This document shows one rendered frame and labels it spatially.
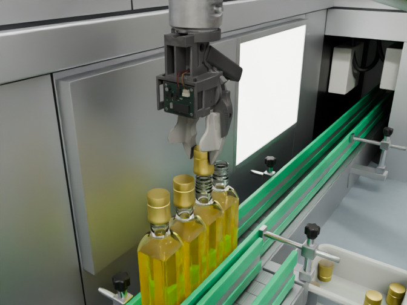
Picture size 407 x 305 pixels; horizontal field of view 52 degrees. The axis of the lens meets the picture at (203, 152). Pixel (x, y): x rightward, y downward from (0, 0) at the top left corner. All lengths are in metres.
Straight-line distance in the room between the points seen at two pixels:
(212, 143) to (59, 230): 0.28
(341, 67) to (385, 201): 0.55
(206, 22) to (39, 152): 0.30
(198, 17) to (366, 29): 1.05
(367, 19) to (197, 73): 1.03
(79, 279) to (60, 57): 0.39
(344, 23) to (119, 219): 1.11
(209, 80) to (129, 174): 0.25
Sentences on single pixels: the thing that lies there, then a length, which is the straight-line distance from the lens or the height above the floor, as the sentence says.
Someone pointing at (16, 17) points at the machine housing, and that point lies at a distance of 0.61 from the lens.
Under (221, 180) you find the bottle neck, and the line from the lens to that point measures 0.76.
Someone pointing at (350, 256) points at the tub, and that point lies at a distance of 1.09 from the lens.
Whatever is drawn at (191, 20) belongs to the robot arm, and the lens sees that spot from 0.59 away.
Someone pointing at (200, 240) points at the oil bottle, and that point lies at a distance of 0.71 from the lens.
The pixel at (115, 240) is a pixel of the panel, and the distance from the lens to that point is 0.78.
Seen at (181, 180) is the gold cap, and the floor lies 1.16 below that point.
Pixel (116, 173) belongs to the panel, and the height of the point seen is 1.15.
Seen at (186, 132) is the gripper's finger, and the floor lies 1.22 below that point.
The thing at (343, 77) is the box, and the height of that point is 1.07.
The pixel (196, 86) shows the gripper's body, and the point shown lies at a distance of 0.58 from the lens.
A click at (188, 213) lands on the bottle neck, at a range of 0.68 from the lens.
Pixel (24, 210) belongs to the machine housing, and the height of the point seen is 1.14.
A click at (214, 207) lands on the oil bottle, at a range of 0.73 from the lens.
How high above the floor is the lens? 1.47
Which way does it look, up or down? 24 degrees down
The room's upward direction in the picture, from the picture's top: straight up
